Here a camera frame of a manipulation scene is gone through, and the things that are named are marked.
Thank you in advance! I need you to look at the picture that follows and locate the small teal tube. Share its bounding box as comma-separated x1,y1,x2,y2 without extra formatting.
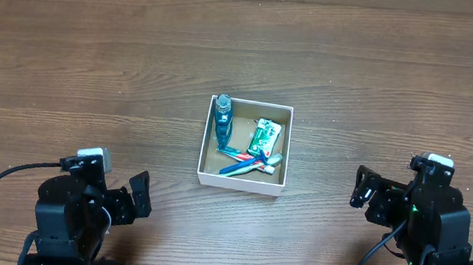
215,144,278,175

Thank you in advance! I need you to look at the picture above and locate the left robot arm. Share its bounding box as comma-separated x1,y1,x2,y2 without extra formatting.
17,164,152,265

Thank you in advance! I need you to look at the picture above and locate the blue razor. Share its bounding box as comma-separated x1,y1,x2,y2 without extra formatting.
219,150,268,174

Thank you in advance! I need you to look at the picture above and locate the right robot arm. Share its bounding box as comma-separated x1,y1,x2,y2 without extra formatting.
350,162,473,265

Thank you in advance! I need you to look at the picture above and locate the white cardboard box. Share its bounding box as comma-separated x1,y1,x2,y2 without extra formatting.
196,96,294,197

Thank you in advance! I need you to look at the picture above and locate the green white packet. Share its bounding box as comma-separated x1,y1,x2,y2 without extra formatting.
247,118,283,157

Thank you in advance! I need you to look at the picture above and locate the green white toothbrush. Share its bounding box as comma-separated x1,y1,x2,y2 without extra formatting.
219,150,282,177

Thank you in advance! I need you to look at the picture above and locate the blue mouthwash bottle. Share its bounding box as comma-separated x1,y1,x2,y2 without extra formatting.
214,93,234,149

